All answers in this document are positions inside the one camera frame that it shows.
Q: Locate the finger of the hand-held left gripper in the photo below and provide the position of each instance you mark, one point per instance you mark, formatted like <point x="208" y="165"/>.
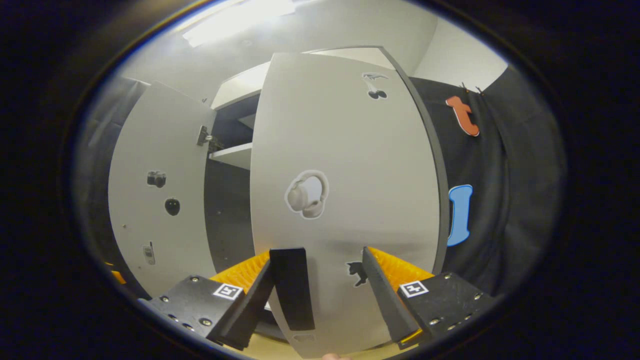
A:
<point x="117" y="275"/>

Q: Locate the black backdrop cloth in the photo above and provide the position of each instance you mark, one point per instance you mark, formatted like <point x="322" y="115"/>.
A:
<point x="505" y="200"/>

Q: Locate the metal door hinge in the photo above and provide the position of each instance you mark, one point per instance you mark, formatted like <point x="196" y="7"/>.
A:
<point x="205" y="136"/>

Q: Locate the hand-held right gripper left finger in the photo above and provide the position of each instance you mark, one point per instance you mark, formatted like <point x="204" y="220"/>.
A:
<point x="240" y="315"/>

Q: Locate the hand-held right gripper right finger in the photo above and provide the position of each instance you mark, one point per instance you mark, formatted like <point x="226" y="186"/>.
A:
<point x="387" y="300"/>

